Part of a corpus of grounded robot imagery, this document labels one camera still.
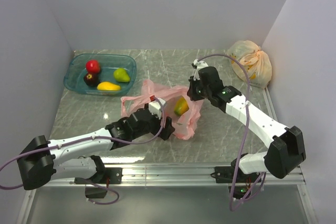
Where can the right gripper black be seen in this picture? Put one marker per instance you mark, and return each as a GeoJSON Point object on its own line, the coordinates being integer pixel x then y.
{"type": "Point", "coordinates": [191, 93]}

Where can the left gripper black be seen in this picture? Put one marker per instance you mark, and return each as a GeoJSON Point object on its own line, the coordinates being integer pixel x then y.
{"type": "Point", "coordinates": [164, 131]}

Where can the small orange fruit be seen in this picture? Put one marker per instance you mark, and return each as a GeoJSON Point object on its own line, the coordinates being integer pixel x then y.
{"type": "Point", "coordinates": [181, 106]}

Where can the pink plastic bag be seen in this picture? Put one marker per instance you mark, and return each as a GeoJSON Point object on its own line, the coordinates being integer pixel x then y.
{"type": "Point", "coordinates": [185, 125]}

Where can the green pear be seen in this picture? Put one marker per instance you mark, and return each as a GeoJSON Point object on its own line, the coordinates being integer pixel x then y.
{"type": "Point", "coordinates": [121, 75]}

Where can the yellow fruit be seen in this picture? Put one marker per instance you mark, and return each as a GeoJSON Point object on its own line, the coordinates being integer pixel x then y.
{"type": "Point", "coordinates": [108, 86]}

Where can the dark purple mangosteen fruit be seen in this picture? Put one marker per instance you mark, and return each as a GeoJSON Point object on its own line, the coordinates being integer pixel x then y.
{"type": "Point", "coordinates": [91, 79]}

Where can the red apple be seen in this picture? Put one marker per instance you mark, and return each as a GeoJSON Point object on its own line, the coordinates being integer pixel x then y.
{"type": "Point", "coordinates": [93, 66]}

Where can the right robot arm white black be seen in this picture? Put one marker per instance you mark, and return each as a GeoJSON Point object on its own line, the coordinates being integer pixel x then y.
{"type": "Point", "coordinates": [285, 145]}

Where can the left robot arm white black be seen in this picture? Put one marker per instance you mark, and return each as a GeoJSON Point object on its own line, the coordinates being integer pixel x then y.
{"type": "Point", "coordinates": [44, 160]}

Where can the orange knotted plastic bag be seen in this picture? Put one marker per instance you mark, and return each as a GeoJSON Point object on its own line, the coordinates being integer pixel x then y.
{"type": "Point", "coordinates": [255, 62]}

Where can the teal transparent plastic basin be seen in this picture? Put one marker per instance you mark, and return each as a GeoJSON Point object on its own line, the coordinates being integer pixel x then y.
{"type": "Point", "coordinates": [74, 78]}

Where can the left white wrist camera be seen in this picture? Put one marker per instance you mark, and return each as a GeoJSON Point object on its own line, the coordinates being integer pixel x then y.
{"type": "Point", "coordinates": [156, 106]}

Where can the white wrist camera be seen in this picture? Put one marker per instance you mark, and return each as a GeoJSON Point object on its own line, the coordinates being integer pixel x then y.
{"type": "Point", "coordinates": [198, 65]}
{"type": "Point", "coordinates": [156, 106]}

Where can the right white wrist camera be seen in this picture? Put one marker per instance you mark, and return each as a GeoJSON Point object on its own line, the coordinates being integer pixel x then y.
{"type": "Point", "coordinates": [198, 65]}

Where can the aluminium mounting rail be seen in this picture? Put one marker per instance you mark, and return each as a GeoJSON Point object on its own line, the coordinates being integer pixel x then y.
{"type": "Point", "coordinates": [175, 174]}

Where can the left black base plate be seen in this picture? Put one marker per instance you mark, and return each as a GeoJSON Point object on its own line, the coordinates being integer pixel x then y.
{"type": "Point", "coordinates": [113, 175]}

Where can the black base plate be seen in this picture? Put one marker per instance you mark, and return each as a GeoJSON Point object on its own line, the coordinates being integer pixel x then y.
{"type": "Point", "coordinates": [225, 174]}
{"type": "Point", "coordinates": [113, 175]}

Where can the black box under rail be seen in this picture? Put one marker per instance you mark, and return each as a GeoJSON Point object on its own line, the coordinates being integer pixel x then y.
{"type": "Point", "coordinates": [95, 193]}

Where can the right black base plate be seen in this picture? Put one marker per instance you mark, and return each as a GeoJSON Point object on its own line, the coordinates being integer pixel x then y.
{"type": "Point", "coordinates": [225, 174]}

